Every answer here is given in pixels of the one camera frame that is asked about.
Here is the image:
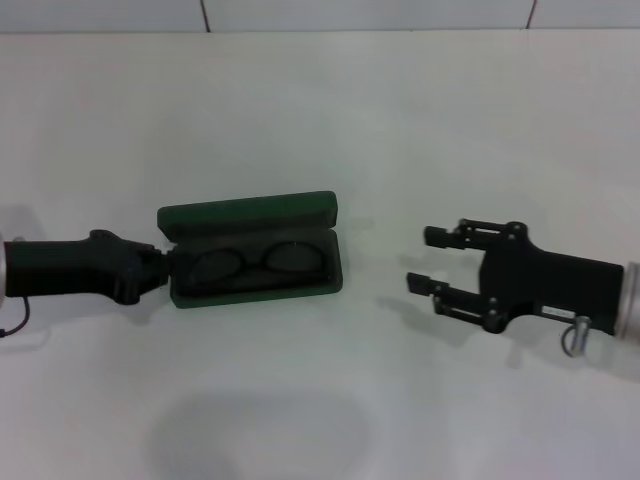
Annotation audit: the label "right gripper cable with plug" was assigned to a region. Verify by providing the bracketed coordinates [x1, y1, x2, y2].
[564, 315, 595, 359]

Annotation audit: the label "black glasses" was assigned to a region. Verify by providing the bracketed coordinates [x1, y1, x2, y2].
[187, 241, 326, 291]

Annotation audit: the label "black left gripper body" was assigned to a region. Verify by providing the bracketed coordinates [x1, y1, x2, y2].
[4, 228, 156, 306]

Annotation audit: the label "green glasses case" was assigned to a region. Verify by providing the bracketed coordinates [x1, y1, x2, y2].
[156, 189, 345, 311]

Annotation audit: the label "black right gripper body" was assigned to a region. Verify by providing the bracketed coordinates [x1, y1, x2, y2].
[477, 219, 626, 338]

